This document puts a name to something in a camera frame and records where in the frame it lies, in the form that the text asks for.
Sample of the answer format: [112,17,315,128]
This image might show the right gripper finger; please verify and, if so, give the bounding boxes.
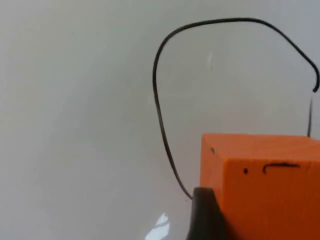
[185,186,237,240]

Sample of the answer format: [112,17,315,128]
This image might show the orange cube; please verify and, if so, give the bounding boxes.
[200,133,320,240]

